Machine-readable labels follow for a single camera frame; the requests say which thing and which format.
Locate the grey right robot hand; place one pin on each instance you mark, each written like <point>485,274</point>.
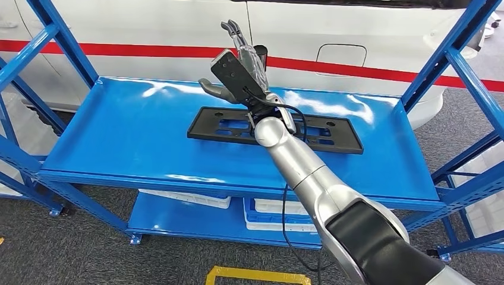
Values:
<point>254,65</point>

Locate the black licence plate holder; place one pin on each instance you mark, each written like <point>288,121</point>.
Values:
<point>202,130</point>

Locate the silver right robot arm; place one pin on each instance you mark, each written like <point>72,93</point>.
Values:
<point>299,165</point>

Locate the white car with red stripe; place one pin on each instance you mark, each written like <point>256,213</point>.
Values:
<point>157,23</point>

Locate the white plastic bin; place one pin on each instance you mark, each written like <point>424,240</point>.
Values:
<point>275,206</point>
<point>490,216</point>
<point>275,227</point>
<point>189,198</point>

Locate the blue plastic bin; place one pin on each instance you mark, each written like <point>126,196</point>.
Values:
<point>249,214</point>

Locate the yellow floor tape square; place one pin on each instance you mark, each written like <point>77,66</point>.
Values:
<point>256,274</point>

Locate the black cylindrical post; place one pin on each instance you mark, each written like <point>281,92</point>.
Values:
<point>260,59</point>

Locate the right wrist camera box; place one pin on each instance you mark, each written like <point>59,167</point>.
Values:
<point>232,74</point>

